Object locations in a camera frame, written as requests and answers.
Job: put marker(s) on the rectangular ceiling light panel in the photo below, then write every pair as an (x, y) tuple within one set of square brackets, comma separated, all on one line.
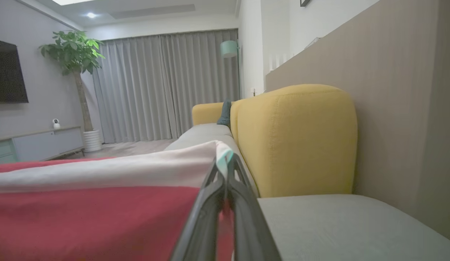
[(70, 1)]

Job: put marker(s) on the small white security camera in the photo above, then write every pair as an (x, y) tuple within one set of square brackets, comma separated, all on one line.
[(56, 123)]

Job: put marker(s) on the green potted tree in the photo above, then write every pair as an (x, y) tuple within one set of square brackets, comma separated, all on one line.
[(74, 50)]

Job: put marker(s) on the long grey sofa seat cushion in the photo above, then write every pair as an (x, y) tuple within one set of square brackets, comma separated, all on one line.
[(203, 134)]

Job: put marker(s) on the pale blue television cabinet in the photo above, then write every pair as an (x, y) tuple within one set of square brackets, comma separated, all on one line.
[(40, 145)]

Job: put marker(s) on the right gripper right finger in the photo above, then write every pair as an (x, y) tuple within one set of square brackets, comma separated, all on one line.
[(250, 224)]

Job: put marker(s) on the white ribbed planter pot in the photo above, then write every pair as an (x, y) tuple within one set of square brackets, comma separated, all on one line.
[(91, 140)]

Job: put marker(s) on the wide yellow sofa back cushion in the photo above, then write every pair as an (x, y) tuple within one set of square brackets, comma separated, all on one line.
[(297, 141)]

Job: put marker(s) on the yellow sofa armrest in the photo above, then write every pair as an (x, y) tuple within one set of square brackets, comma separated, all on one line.
[(206, 113)]

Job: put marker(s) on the red mesh shorts white trim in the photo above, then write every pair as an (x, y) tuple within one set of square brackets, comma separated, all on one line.
[(83, 217)]

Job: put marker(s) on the teal floor lamp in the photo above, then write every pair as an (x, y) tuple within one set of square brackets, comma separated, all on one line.
[(229, 49)]

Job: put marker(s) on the grey pleated curtain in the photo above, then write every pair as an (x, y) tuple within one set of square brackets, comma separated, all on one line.
[(166, 87)]

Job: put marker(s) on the narrow yellow sofa back cushion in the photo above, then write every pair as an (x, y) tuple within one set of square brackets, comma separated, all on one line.
[(233, 123)]

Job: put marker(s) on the black wall television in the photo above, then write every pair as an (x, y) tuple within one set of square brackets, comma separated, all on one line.
[(7, 72)]

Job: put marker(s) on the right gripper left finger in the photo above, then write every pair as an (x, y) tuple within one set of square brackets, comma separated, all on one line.
[(203, 224)]

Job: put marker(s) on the round ceiling downlight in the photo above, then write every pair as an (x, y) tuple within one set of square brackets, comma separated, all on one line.
[(90, 15)]

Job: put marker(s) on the large grey sofa chaise cushion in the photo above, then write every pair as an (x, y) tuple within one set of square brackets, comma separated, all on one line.
[(337, 228)]

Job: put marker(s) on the teal throw pillow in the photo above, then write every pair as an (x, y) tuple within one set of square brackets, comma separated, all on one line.
[(224, 114)]

